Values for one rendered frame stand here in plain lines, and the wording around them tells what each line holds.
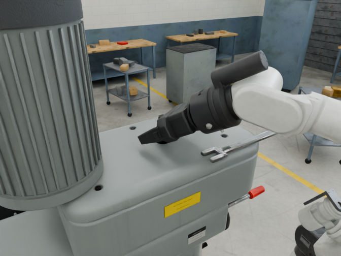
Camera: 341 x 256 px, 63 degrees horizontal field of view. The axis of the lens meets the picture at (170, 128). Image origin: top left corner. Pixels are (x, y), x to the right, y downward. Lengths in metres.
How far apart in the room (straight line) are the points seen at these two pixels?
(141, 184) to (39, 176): 0.17
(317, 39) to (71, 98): 8.82
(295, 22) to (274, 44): 0.58
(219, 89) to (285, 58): 6.18
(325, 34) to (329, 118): 8.52
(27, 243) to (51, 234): 0.04
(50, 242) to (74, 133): 0.26
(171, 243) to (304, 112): 0.40
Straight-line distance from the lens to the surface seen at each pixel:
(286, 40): 6.63
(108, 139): 0.67
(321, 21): 9.06
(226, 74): 0.51
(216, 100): 0.51
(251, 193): 0.81
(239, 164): 0.65
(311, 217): 0.92
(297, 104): 0.46
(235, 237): 3.00
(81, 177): 0.50
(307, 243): 1.13
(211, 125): 0.53
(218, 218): 0.73
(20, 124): 0.43
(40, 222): 0.69
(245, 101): 0.47
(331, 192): 0.91
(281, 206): 3.46
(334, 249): 0.95
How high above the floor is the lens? 2.22
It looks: 28 degrees down
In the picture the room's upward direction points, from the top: straight up
